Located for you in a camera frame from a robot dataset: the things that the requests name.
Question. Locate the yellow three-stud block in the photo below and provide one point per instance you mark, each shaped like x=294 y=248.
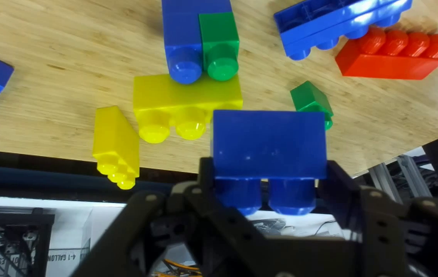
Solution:
x=188 y=97

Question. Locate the aluminium extrusion frame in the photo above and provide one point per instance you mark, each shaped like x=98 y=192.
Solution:
x=388 y=171

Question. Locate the white cardboard box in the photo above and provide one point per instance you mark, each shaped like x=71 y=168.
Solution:
x=72 y=235

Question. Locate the square blue block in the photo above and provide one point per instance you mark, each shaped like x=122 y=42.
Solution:
x=268 y=148

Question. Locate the narrow green block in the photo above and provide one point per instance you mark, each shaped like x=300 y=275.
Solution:
x=219 y=40

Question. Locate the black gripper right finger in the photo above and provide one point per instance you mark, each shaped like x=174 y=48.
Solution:
x=382 y=240

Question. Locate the tall blue block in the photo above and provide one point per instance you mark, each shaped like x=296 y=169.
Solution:
x=180 y=35

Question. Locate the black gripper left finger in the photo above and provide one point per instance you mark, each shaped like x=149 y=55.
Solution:
x=126 y=240

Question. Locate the red four-stud block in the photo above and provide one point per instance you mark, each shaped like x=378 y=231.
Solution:
x=388 y=59

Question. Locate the small green block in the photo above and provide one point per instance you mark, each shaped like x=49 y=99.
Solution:
x=308 y=100

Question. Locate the tall yellow block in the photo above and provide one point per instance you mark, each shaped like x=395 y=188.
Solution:
x=115 y=143

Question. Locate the thick long blue block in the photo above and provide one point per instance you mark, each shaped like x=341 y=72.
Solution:
x=331 y=23

